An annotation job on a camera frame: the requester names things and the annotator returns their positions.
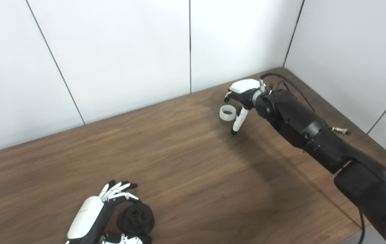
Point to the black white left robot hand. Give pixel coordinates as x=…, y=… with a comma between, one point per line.
x=86, y=215

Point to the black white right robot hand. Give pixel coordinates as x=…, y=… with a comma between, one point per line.
x=245, y=86

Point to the round black gear part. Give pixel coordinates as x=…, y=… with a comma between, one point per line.
x=136, y=218

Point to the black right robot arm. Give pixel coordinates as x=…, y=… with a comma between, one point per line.
x=301, y=118

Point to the silver round connector plug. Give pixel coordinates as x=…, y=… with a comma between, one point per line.
x=340, y=130

